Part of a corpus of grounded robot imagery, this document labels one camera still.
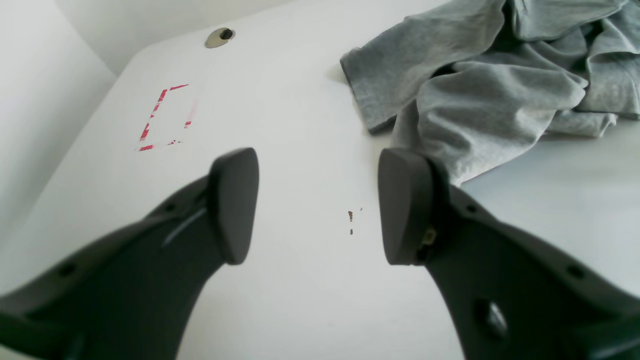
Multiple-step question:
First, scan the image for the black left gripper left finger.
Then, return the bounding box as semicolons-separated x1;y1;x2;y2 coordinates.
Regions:
0;147;259;360

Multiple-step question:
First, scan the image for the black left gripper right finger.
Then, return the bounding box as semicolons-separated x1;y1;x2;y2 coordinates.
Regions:
377;148;640;360

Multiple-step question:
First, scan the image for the grey t-shirt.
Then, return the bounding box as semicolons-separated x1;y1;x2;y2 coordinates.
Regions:
340;0;639;185

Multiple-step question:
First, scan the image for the right table grommet hole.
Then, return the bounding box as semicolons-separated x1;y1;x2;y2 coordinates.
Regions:
204;27;236;49

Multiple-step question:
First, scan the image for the red tape rectangle marking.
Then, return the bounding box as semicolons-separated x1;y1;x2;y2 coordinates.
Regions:
135;83;199;152

